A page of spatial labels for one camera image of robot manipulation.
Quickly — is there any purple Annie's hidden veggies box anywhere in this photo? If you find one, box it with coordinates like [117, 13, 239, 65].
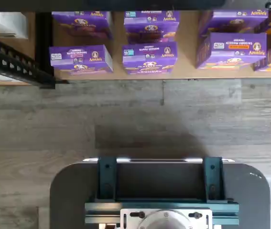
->
[195, 32, 268, 70]

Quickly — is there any white patterned box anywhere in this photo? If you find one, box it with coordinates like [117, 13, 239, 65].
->
[0, 11, 28, 39]

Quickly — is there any grey rounded cart platform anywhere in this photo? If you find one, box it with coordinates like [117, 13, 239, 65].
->
[50, 158, 271, 229]

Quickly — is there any white metal mounting plate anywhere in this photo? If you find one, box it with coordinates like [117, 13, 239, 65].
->
[120, 208, 213, 229]

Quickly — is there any black metal shelving rack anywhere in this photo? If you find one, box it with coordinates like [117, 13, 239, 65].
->
[0, 32, 56, 90]
[35, 11, 69, 84]

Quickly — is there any teal aluminium frame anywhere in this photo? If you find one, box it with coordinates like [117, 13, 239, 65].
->
[85, 156, 240, 229]

